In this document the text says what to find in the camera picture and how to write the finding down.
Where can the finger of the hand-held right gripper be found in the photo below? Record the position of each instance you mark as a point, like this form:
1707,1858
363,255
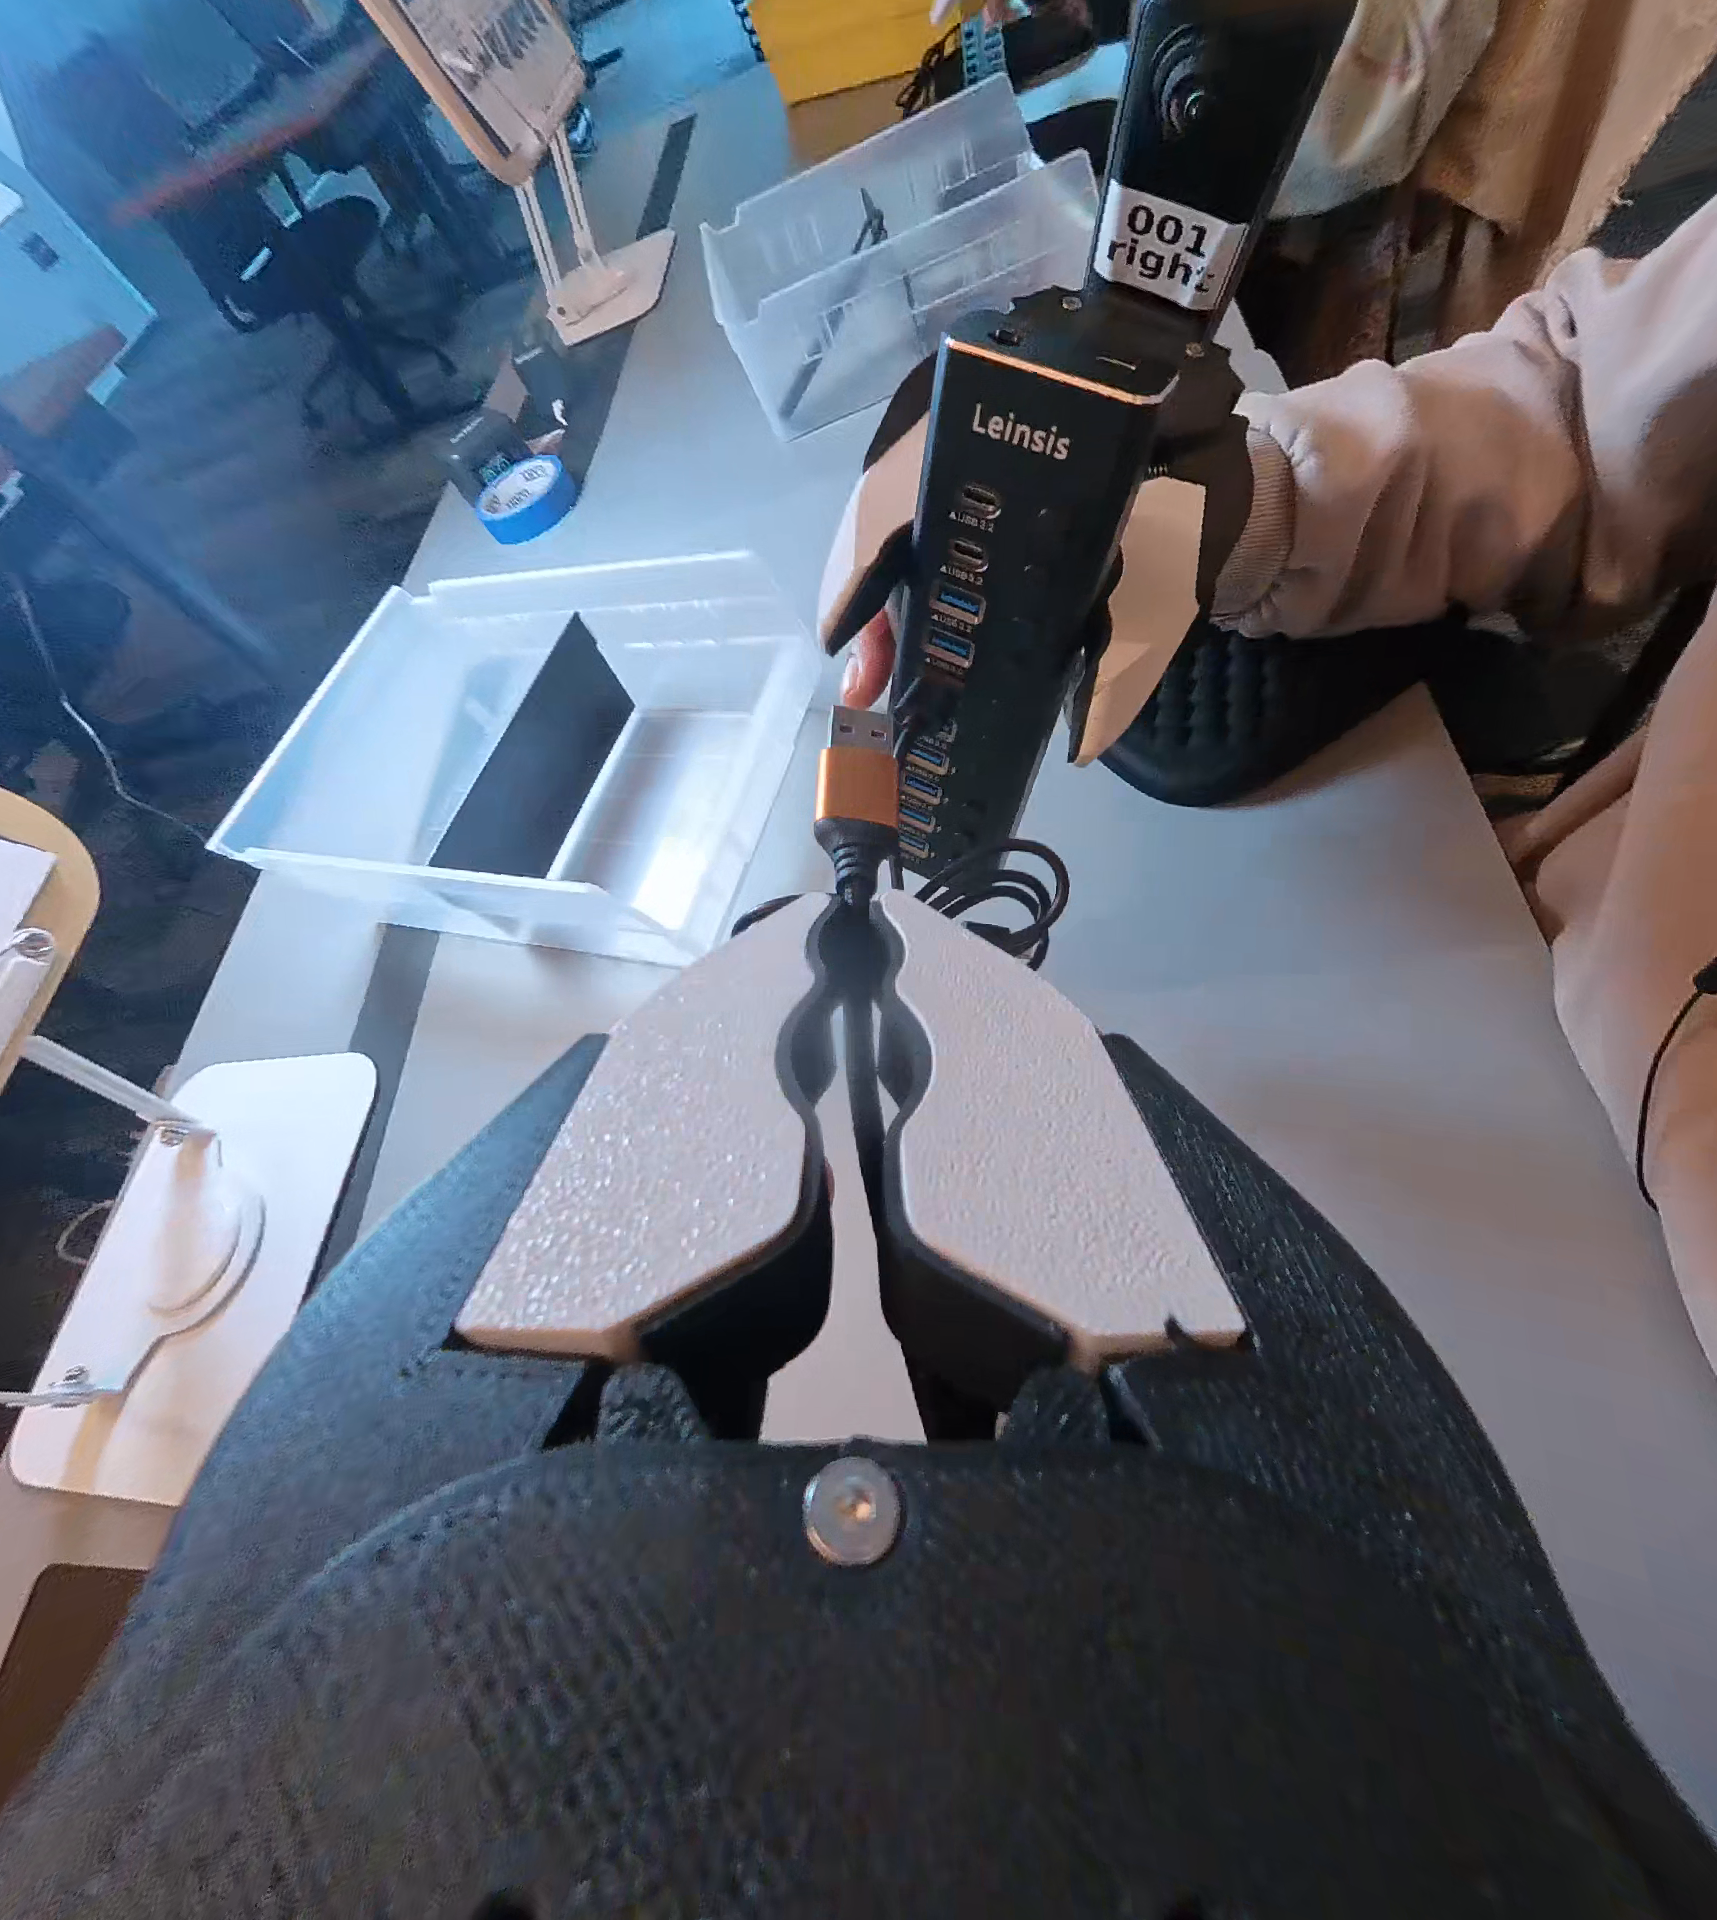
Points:
871,549
1152,631

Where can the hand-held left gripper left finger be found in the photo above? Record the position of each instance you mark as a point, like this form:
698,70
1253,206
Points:
650,1155

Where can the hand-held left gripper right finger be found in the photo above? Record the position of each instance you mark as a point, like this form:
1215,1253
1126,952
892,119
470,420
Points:
1053,1155

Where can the black tower usb hub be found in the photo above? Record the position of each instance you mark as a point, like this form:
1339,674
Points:
1024,601

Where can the person's right forearm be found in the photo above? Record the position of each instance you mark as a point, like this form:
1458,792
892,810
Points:
1518,435

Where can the person's right hand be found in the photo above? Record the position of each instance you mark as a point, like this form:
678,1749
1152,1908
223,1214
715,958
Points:
874,661

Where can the black textured wrist rest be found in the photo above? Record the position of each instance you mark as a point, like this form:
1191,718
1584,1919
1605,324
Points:
1248,721

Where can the tan cloth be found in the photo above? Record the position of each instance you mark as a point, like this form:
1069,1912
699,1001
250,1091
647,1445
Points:
1474,91

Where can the clear plastic compartment bin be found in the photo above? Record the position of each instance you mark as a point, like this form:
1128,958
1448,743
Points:
859,301

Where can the wooden document stand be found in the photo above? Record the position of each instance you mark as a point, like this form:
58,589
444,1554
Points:
604,293

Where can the blue tape roll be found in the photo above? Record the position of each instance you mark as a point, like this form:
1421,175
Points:
499,519

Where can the black divider plate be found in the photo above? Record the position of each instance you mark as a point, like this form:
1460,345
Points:
543,751

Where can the black battery pack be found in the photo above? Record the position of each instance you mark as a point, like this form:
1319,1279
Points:
482,442

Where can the white document stand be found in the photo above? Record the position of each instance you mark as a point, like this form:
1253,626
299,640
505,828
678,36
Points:
243,1141

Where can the yellow box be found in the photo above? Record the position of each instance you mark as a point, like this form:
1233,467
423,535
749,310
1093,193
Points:
859,44

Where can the black office chair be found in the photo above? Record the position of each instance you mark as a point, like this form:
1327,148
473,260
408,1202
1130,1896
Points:
319,249

